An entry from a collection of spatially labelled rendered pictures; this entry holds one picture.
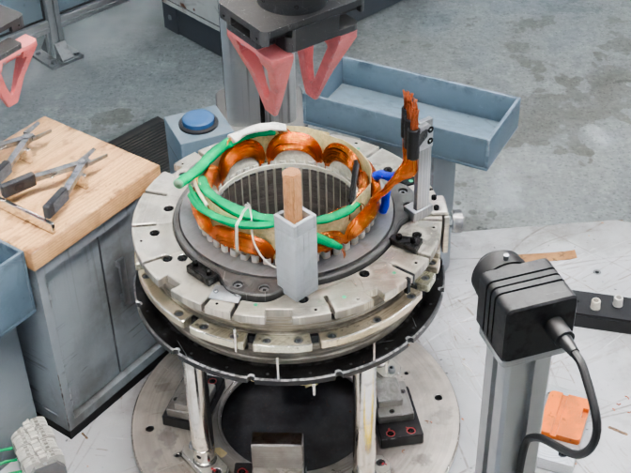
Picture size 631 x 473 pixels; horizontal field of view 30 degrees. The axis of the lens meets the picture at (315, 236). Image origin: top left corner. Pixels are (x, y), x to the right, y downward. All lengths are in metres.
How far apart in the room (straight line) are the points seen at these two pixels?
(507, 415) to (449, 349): 0.81
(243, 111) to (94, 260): 0.42
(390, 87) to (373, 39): 2.30
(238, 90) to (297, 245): 0.62
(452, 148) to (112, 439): 0.53
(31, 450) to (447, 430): 0.48
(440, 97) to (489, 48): 2.29
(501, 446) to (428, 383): 0.72
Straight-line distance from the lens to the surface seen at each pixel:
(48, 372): 1.39
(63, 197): 1.29
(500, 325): 0.66
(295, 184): 1.04
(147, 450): 1.39
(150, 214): 1.24
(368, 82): 1.56
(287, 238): 1.07
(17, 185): 1.32
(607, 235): 1.74
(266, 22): 0.92
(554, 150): 3.33
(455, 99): 1.51
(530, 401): 0.72
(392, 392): 1.39
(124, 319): 1.44
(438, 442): 1.39
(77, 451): 1.44
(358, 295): 1.12
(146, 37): 3.92
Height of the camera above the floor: 1.82
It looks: 38 degrees down
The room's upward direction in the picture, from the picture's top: 1 degrees counter-clockwise
